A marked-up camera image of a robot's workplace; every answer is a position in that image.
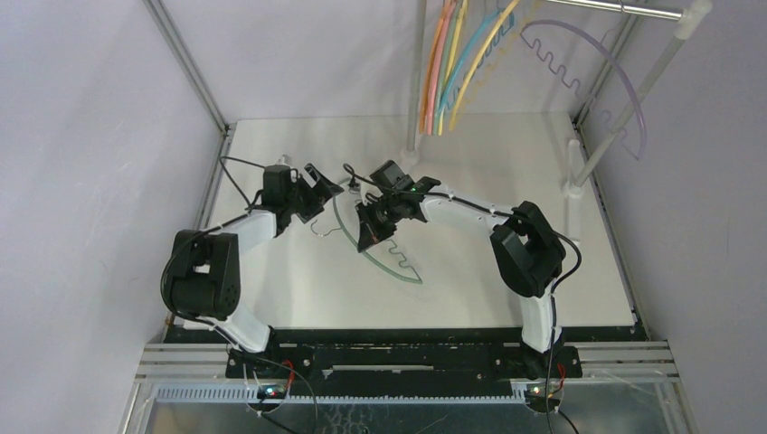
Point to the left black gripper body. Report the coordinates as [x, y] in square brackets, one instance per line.
[304, 200]

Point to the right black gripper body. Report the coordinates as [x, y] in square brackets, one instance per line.
[379, 217]

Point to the dark green plastic hanger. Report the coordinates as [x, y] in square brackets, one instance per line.
[400, 269]

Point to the pink plastic hanger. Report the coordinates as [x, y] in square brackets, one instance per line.
[434, 78]

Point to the teal plastic hanger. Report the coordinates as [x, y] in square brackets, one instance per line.
[472, 48]

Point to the pale yellow plastic hanger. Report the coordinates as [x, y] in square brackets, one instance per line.
[524, 11]

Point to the light green plastic hanger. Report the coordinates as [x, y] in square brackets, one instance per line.
[451, 22]

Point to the orange plastic hanger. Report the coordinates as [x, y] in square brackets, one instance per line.
[427, 79]

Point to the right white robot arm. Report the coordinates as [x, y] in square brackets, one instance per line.
[529, 253]

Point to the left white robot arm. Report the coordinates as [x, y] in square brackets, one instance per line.
[201, 282]

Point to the left small circuit board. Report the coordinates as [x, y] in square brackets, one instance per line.
[271, 392]

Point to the small circuit board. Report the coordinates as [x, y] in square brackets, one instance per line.
[538, 393]
[271, 392]

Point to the right small circuit board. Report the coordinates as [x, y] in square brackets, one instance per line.
[538, 393]

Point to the chrome clothes rack bar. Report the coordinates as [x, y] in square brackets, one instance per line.
[659, 12]

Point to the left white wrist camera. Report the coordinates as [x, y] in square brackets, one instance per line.
[285, 160]

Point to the white clothes rack left post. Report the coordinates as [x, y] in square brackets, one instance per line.
[410, 154]

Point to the left aluminium frame profile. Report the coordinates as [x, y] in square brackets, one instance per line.
[139, 403]

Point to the aluminium frame profile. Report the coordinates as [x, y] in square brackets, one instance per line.
[139, 403]
[626, 362]

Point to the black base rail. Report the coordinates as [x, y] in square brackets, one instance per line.
[428, 360]

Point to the white slotted cable duct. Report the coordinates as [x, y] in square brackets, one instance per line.
[240, 393]

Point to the right aluminium frame profile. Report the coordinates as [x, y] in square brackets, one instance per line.
[626, 362]

